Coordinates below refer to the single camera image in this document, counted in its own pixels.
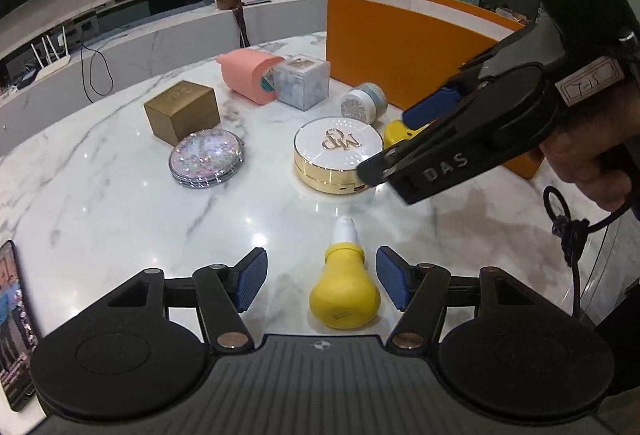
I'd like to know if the gold cardboard box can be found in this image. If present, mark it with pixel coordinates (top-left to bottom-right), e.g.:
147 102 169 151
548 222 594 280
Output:
143 80 221 146

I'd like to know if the marbled cube box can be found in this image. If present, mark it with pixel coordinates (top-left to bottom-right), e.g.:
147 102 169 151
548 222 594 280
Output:
271 54 332 110

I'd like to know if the white router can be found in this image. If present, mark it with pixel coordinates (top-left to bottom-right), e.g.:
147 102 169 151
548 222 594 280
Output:
31 28 83 81

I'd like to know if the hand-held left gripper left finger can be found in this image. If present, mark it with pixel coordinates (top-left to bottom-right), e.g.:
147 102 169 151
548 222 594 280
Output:
105 247 269 350

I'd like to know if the yellow bulb-shaped bottle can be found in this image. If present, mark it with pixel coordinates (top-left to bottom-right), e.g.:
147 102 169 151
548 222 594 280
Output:
308 216 382 330

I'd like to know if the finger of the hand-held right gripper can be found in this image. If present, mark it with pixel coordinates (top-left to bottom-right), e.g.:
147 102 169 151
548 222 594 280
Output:
401 21 545 129
356 102 547 206

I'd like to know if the glitter compact mirror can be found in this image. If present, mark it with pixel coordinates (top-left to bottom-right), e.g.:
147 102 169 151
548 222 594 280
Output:
169 129 243 190

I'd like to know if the white and gold compact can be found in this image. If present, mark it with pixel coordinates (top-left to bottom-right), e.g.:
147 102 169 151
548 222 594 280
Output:
293 116 386 192

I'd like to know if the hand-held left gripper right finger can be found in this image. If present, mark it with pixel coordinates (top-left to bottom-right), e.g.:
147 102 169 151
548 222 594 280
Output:
376 245 540 350

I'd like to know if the orange storage box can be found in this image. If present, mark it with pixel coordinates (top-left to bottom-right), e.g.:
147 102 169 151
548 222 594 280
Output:
326 0 546 180

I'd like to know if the white glitter jar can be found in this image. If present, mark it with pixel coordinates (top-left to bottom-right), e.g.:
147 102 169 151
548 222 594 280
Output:
339 82 388 125

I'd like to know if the black gripper cord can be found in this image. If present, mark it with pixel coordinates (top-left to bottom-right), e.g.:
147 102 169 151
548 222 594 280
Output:
542 185 640 316

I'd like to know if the black smartphone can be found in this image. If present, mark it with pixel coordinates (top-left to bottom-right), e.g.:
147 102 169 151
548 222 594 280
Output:
0 239 40 413

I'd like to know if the pink rounded container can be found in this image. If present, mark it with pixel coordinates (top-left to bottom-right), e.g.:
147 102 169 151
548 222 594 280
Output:
216 49 286 105

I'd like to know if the black cable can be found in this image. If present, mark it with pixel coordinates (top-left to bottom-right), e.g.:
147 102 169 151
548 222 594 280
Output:
79 35 113 103

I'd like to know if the person's right hand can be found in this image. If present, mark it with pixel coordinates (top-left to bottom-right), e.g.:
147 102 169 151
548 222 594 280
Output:
541 82 640 222

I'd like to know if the small yellow container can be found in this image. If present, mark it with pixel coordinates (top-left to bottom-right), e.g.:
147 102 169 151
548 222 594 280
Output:
384 119 431 151

